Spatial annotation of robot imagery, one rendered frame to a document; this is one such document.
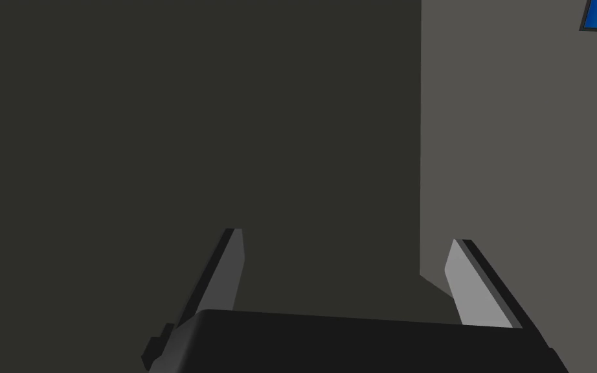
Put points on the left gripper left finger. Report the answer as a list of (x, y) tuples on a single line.
[(220, 280)]

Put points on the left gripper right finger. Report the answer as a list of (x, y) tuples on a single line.
[(477, 295)]

